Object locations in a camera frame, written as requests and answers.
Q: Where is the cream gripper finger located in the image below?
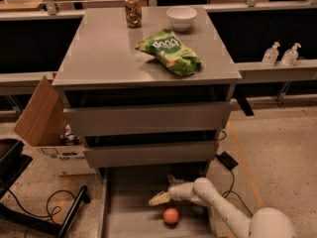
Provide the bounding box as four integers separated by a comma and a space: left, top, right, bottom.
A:
166, 174, 184, 184
149, 191, 170, 206

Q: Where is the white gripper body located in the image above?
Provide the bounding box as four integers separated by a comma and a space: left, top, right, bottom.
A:
167, 181, 196, 201

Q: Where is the red apple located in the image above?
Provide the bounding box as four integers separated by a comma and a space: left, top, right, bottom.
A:
162, 207, 180, 225

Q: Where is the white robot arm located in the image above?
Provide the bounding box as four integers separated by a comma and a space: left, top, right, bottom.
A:
149, 175, 297, 238

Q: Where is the grey open bottom drawer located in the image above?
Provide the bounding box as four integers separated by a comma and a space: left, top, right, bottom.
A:
97, 163, 216, 238

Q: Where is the grey middle drawer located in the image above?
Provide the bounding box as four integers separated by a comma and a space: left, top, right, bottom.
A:
84, 141, 219, 168

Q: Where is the grey drawer cabinet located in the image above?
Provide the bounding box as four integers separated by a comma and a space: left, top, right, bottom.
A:
52, 5, 243, 238

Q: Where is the grey top drawer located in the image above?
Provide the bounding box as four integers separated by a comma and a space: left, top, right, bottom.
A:
63, 101, 232, 136

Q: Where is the black power adapter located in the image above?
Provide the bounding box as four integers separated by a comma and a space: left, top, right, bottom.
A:
216, 152, 239, 171

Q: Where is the green chip bag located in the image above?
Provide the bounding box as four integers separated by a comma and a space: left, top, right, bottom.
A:
135, 29, 203, 76

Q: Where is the cardboard box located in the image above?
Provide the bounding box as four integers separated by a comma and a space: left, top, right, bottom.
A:
14, 76, 95, 176

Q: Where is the black chair base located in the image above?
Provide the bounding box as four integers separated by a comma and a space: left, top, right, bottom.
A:
0, 138, 91, 238

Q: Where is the left sanitizer pump bottle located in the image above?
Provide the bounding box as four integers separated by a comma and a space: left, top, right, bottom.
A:
262, 42, 280, 66

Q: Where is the sanitizer pump bottle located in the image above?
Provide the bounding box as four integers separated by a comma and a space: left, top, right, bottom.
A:
262, 42, 280, 66
281, 43, 301, 66

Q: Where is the white bowl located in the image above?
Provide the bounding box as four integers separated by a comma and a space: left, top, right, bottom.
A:
166, 6, 197, 32

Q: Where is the patterned drink can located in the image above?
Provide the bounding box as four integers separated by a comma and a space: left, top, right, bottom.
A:
125, 0, 142, 28

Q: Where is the right sanitizer pump bottle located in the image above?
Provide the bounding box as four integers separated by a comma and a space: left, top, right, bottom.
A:
281, 43, 301, 66

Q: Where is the black adapter cable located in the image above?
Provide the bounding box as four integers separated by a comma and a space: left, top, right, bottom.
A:
221, 169, 254, 218

